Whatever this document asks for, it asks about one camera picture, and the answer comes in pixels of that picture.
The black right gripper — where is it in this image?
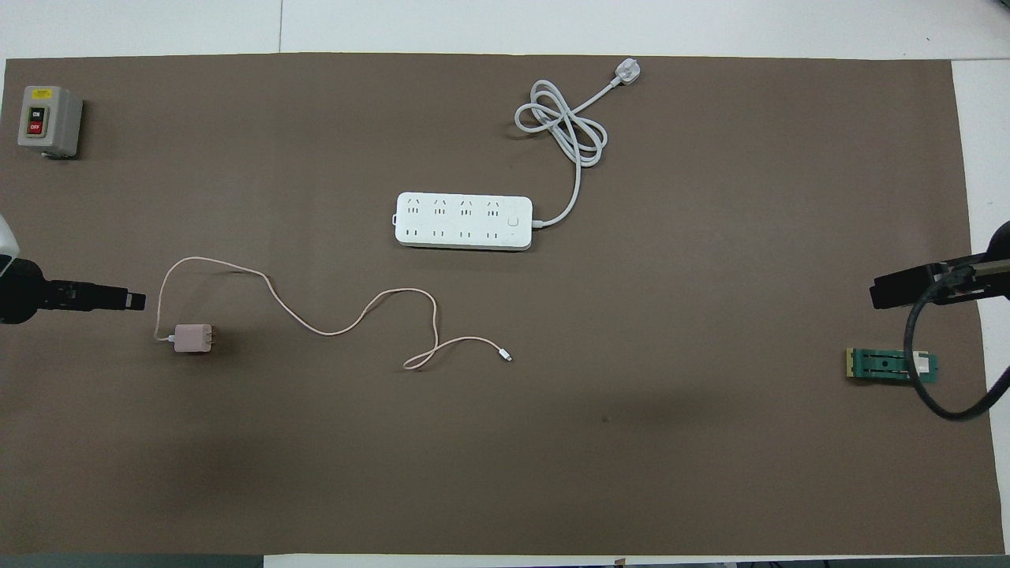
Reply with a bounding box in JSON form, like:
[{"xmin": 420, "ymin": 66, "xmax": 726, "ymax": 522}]
[{"xmin": 869, "ymin": 222, "xmax": 1010, "ymax": 311}]

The brown table mat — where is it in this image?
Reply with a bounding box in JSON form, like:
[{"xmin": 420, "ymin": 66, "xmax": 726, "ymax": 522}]
[{"xmin": 0, "ymin": 52, "xmax": 1007, "ymax": 557}]

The pink charging cable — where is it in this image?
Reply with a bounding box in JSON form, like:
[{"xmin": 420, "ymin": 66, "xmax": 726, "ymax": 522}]
[{"xmin": 155, "ymin": 257, "xmax": 514, "ymax": 372}]

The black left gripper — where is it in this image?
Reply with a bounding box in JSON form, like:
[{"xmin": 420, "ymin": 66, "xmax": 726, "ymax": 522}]
[{"xmin": 0, "ymin": 259, "xmax": 148, "ymax": 325}]

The white power strip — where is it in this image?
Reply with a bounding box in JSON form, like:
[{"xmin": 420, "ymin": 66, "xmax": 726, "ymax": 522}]
[{"xmin": 393, "ymin": 192, "xmax": 534, "ymax": 252}]

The green knife switch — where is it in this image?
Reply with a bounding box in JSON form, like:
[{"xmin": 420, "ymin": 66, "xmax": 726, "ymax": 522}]
[{"xmin": 846, "ymin": 347, "xmax": 941, "ymax": 386}]

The pink charger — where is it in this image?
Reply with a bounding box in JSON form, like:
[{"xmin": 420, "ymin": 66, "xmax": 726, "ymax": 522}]
[{"xmin": 173, "ymin": 323, "xmax": 219, "ymax": 354}]

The grey on-off switch box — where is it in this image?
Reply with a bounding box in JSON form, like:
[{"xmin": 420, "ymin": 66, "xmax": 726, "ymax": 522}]
[{"xmin": 17, "ymin": 85, "xmax": 84, "ymax": 159}]

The white power cord with plug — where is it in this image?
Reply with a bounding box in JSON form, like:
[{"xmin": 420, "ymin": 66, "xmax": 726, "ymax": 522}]
[{"xmin": 514, "ymin": 60, "xmax": 642, "ymax": 230}]

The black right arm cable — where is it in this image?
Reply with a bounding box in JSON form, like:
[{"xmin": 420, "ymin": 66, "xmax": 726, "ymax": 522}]
[{"xmin": 905, "ymin": 268, "xmax": 1010, "ymax": 421}]

